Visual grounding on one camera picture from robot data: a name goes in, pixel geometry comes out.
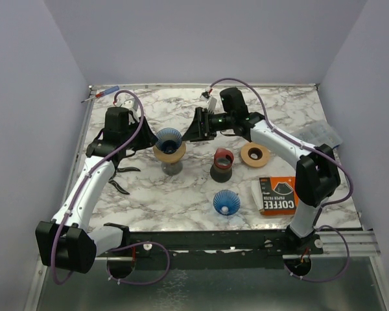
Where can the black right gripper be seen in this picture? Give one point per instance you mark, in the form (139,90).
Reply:
(200,129)

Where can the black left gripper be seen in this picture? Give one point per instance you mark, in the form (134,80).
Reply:
(148,138)

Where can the blue cone dripper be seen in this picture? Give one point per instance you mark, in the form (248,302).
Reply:
(169,140)

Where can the wooden ring coaster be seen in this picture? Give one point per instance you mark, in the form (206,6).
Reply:
(254,155)
(170,158)

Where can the clear grey glass carafe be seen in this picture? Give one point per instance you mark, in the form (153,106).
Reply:
(172,169)

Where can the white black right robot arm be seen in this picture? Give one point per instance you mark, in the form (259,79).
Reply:
(317,175)

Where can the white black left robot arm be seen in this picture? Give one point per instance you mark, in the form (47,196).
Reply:
(64,242)

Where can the blue ribbed dripper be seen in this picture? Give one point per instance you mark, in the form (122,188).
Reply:
(226,202)

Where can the orange coffee filter box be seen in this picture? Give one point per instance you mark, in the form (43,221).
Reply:
(275,196)

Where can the red and black carafe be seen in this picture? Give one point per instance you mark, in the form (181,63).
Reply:
(221,169)

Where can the black scissors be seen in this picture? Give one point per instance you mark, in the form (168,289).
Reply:
(120,177)

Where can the red blue screwdriver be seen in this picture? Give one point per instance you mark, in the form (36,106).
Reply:
(102,93)

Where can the clear plastic parts box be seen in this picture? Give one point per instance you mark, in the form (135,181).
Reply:
(319,133)

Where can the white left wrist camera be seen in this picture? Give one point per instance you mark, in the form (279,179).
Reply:
(133,106)

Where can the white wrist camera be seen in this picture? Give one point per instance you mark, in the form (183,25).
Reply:
(210,100)
(133,106)

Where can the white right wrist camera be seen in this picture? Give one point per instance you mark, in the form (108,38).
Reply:
(210,100)

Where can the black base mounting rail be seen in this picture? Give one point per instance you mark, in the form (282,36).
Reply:
(213,250)

